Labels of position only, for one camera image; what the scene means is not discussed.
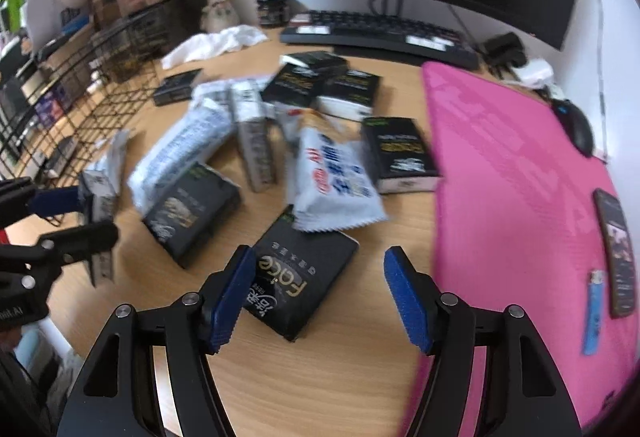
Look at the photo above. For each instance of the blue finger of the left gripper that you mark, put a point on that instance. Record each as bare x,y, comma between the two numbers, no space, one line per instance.
54,202
72,245

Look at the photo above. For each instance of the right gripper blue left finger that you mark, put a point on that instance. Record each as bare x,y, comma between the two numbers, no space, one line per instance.
227,291

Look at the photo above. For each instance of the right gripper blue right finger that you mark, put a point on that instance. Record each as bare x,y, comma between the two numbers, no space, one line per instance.
413,294

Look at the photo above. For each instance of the white Aji cracker packet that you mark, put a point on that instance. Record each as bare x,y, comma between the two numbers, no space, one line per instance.
331,188

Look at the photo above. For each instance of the long white snack packet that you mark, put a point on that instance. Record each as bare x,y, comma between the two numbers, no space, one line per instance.
194,138

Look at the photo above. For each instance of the black white tissue pack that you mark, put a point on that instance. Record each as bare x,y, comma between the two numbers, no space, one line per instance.
251,126

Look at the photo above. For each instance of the small white cracker packet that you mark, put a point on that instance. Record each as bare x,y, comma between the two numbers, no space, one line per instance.
111,164

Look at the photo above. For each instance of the long white pink packet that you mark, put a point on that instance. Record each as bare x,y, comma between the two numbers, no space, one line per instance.
219,90

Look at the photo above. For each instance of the pink mouse pad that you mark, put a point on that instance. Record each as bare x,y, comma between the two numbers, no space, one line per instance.
517,224

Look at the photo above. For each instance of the blue lighter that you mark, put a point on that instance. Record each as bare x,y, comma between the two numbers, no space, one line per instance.
594,313

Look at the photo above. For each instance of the black smartphone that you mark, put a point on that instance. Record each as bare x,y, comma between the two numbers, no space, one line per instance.
619,254

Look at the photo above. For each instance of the white crumpled cloth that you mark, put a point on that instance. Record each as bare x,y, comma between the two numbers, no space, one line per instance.
204,46

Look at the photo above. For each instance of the black computer mouse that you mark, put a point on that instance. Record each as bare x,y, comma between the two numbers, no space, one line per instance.
575,125

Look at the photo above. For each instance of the small cream ceramic vase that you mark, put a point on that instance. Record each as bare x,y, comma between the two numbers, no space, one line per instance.
219,15

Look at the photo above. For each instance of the dark mechanical keyboard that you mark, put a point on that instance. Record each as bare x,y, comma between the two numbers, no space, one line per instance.
390,37

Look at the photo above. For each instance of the white power strip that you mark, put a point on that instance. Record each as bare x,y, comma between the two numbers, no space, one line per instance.
537,75

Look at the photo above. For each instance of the small dark glass jar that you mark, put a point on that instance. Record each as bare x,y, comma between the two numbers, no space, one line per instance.
273,13

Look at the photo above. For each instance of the black wire basket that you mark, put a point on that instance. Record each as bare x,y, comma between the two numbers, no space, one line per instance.
58,108

